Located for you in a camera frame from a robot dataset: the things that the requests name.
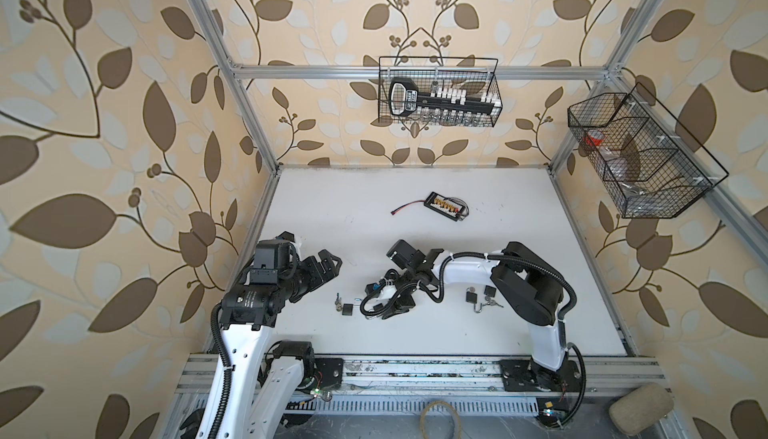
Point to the right wire basket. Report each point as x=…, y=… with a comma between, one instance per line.
x=652, y=164

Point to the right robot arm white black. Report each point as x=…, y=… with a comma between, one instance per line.
x=534, y=290

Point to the wire basket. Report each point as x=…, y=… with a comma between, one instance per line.
x=476, y=76
x=652, y=164

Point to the black padlock right open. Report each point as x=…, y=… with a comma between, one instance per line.
x=471, y=297

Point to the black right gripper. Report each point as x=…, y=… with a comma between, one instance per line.
x=396, y=305

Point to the beige foam roll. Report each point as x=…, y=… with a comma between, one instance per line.
x=641, y=408

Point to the aluminium frame post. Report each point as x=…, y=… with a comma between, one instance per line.
x=215, y=42
x=631, y=25

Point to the red item in basket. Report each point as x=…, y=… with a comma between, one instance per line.
x=594, y=138

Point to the black padlock with key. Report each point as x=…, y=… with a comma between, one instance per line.
x=345, y=309

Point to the aluminium frame post left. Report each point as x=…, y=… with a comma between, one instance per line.
x=215, y=42

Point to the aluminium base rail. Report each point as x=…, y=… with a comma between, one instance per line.
x=404, y=385

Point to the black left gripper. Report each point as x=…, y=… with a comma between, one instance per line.
x=318, y=277

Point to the back wire basket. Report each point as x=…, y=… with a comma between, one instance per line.
x=476, y=76

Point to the black tool set in basket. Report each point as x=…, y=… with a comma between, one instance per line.
x=404, y=99

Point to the black charging board yellow connectors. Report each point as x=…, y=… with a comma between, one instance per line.
x=452, y=208

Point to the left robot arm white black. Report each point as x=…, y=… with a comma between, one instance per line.
x=256, y=376

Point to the aluminium frame post right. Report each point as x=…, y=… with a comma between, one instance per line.
x=631, y=25

